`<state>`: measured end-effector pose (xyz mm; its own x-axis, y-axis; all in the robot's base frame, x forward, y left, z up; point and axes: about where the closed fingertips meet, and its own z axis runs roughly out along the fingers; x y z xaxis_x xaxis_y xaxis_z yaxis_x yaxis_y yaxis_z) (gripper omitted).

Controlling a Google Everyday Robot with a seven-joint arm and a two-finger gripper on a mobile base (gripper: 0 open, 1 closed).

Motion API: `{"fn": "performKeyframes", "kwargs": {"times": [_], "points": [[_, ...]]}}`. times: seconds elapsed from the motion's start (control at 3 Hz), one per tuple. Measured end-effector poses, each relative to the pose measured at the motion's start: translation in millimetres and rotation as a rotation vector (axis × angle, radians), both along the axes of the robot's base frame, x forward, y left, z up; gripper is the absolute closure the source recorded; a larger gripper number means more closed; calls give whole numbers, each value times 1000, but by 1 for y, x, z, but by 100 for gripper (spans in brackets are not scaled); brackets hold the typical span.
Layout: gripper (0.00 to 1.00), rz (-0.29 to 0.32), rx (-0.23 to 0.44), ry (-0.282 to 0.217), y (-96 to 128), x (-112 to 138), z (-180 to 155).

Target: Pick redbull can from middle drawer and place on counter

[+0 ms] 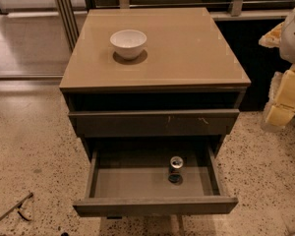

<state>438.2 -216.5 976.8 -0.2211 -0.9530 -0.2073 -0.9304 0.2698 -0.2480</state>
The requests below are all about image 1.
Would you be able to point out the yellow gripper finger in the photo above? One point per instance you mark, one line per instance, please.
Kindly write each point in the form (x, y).
(280, 109)
(272, 38)

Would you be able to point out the redbull can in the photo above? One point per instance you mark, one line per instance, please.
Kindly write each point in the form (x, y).
(175, 164)

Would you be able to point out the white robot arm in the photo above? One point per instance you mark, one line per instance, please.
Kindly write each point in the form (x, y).
(287, 52)

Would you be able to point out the grey drawer cabinet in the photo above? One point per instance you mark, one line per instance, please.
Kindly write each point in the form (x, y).
(186, 65)

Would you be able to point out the closed grey top drawer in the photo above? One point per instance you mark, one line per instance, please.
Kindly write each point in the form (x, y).
(200, 122)

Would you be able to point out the open middle drawer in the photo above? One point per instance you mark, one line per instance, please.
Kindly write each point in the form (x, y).
(135, 183)

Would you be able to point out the white ceramic bowl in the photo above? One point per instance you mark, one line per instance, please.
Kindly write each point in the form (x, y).
(128, 43)

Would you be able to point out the metal rod on floor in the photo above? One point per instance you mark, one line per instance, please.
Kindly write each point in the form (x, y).
(17, 207)

